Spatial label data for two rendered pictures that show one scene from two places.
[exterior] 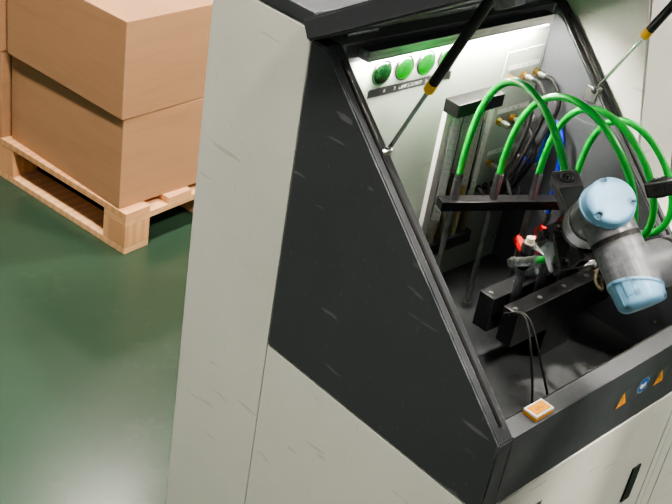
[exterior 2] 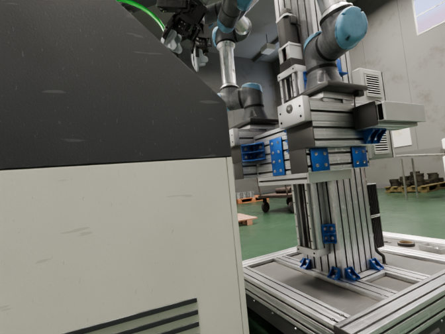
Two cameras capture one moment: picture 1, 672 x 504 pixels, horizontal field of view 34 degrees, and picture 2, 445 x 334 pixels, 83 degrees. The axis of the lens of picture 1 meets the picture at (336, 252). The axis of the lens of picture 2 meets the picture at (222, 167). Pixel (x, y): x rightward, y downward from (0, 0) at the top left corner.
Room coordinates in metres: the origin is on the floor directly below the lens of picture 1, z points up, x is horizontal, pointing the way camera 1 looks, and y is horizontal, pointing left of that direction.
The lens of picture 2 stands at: (1.15, 0.34, 0.72)
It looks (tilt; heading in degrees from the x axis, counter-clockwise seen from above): 3 degrees up; 296
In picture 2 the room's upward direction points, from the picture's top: 6 degrees counter-clockwise
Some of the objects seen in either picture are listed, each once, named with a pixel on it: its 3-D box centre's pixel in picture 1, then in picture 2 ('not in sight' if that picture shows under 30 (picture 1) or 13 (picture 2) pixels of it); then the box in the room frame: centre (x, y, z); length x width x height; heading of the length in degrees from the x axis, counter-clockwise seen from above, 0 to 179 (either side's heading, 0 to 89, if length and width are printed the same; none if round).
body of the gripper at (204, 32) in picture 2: not in sight; (198, 38); (1.66, -0.60, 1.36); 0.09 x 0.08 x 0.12; 48
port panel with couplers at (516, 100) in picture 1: (515, 117); not in sight; (2.23, -0.33, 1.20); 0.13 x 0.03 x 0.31; 138
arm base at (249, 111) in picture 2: not in sight; (254, 114); (1.59, -1.06, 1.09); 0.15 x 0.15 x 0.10
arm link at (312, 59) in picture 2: not in sight; (320, 52); (1.19, -0.76, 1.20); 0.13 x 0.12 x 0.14; 128
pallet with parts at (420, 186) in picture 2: not in sight; (416, 180); (-0.52, -7.94, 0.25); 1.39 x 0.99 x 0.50; 53
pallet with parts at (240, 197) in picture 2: not in sight; (247, 196); (4.12, -7.50, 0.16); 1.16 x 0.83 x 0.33; 53
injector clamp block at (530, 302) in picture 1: (542, 308); not in sight; (1.96, -0.45, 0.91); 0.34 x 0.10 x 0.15; 138
